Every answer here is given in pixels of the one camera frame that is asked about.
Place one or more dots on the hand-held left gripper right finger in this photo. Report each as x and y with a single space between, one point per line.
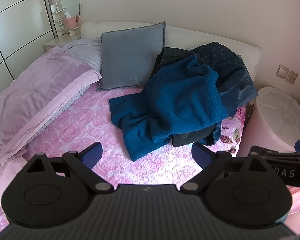
201 153

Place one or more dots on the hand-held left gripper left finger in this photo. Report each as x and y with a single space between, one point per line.
93 153

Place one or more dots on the teal fleece sweater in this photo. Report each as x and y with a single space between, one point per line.
180 97

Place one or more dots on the pink floral bed blanket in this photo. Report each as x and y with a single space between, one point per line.
90 120

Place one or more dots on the pink fleece quilt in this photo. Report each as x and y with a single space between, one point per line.
40 90

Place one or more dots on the dark blue jeans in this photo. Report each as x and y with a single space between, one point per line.
227 65

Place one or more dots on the grey pillow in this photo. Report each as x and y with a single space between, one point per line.
130 57

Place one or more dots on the black garment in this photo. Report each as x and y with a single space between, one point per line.
170 55

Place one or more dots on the lilac striped duvet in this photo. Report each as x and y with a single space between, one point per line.
85 50

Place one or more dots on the white nightstand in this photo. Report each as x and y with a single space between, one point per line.
57 42

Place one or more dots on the white padded headboard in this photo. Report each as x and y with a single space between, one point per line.
190 36

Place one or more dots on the white vanity shelf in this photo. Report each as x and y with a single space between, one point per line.
62 31

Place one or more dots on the pink tissue box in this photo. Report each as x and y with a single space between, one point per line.
70 22

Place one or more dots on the white wardrobe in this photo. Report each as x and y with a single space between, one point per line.
17 25

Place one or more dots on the oval mirror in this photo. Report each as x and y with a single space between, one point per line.
70 0

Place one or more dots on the wall socket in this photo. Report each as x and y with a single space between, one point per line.
287 74

